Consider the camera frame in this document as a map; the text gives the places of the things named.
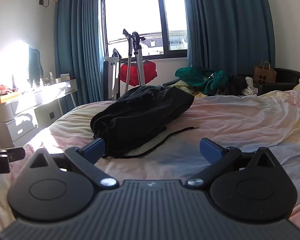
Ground white drawer unit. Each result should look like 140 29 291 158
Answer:
0 112 39 148

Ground blue curtain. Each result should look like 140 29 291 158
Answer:
54 0 105 108
181 0 275 77

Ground bed with pastel sheet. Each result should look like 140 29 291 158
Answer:
0 72 300 230

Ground green garment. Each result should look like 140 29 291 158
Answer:
175 67 232 96

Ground pile of clothes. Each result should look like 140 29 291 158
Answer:
162 67 300 97

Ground dark clothes pile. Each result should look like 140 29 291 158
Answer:
222 75 248 96

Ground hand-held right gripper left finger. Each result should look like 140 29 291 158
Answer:
22 138 119 188

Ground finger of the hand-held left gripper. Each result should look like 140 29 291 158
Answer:
0 139 25 162

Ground standing garment steamer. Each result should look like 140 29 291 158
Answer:
121 29 147 95

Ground white stand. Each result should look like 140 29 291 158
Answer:
103 57 120 102

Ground wooden tray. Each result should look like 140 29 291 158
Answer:
0 91 20 103

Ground black drawstring pants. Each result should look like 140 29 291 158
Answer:
100 86 199 158

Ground brown paper bag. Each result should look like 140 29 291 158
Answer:
253 60 277 83

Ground white desk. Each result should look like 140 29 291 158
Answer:
0 79 78 122

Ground red hanging garment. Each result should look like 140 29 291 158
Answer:
119 59 157 87

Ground dark green hanging cloth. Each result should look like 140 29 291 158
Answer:
28 46 44 80

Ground white cloth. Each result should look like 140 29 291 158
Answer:
241 77 258 96

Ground pale yellow knit cloth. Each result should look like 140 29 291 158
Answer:
167 79 208 98

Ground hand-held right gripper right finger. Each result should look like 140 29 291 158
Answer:
185 137 278 188

